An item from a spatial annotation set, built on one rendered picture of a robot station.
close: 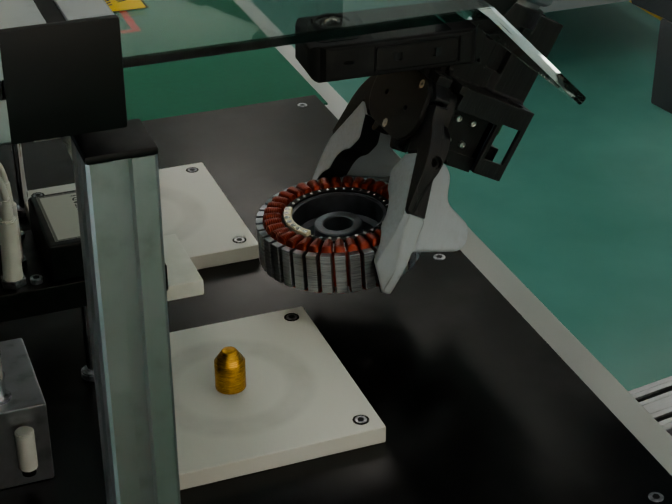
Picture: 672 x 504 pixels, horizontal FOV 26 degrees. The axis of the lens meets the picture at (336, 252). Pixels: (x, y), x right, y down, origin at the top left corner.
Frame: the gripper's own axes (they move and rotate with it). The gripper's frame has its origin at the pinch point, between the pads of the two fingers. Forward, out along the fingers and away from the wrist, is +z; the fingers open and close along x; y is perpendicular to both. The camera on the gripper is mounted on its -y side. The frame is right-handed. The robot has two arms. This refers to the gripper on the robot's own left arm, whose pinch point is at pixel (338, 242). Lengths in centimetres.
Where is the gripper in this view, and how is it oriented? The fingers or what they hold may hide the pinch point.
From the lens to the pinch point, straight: 100.1
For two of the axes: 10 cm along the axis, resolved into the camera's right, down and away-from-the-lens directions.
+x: -3.7, -4.5, 8.1
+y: 8.3, 2.4, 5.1
